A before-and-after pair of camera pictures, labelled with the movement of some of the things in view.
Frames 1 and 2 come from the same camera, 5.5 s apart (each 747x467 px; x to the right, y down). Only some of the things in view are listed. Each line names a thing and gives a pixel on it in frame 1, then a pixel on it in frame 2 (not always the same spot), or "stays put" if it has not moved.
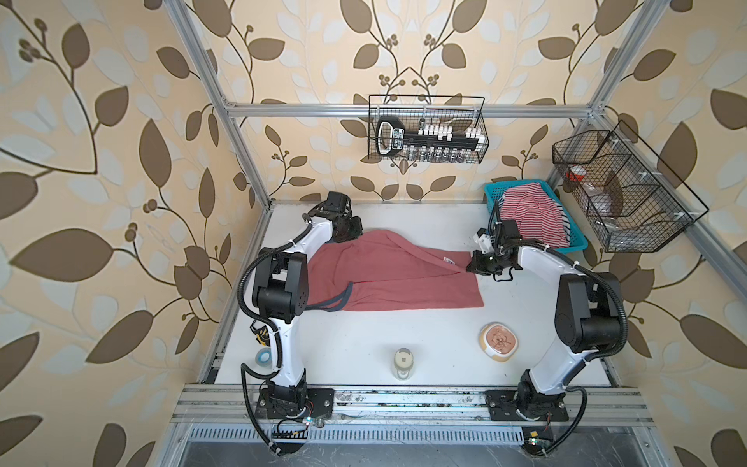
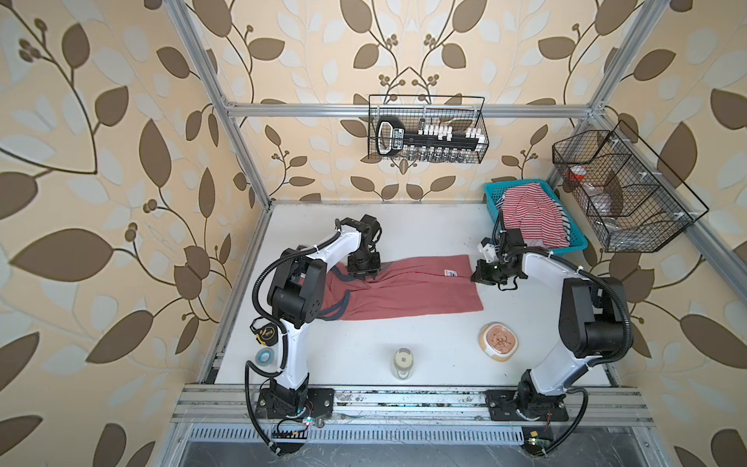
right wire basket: [634, 202] stays put
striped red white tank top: [538, 217] stays put
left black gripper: [358, 231] to [373, 269]
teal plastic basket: [492, 193] stays put
